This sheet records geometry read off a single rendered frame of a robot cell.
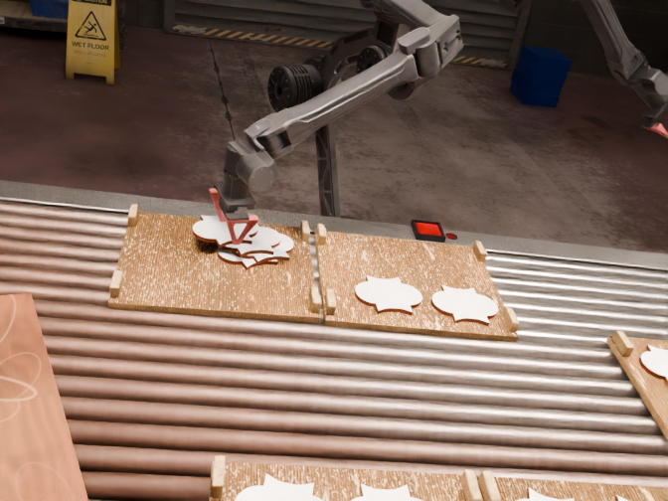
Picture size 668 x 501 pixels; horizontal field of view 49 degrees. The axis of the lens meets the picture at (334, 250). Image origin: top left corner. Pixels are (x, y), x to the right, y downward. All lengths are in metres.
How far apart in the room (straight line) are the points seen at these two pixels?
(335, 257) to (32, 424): 0.82
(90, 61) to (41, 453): 4.16
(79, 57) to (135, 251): 3.53
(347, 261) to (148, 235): 0.44
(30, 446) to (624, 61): 1.73
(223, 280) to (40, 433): 0.59
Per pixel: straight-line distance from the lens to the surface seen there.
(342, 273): 1.61
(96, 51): 5.03
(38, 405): 1.10
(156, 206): 1.81
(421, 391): 1.39
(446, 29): 1.62
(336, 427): 1.28
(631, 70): 2.20
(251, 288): 1.51
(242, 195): 1.53
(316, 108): 1.52
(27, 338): 1.21
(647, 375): 1.64
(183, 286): 1.50
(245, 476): 1.15
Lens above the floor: 1.81
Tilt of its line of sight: 31 degrees down
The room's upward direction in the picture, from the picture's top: 12 degrees clockwise
